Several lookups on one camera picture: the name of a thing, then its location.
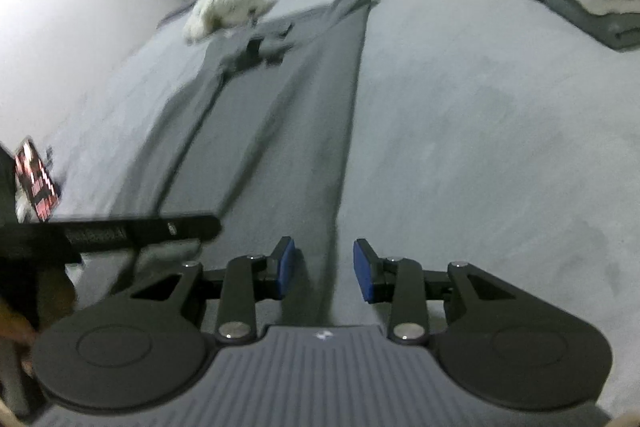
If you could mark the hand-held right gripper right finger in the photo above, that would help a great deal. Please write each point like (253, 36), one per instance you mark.
(362, 272)

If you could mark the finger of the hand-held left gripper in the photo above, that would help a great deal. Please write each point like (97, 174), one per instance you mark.
(150, 231)

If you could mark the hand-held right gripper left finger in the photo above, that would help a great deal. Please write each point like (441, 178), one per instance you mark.
(286, 267)

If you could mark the grey sweatshirt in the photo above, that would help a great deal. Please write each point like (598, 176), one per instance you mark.
(280, 117)

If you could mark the person's left hand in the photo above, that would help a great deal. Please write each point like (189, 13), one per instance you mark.
(15, 327)

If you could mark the red patterned packet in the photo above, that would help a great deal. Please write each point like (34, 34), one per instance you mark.
(37, 179)

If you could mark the grey plush bed blanket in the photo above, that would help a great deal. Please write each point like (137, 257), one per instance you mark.
(475, 132)

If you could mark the white plush toy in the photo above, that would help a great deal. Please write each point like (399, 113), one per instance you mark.
(225, 2)

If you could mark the folded grey cloth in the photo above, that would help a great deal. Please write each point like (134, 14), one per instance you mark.
(600, 29)

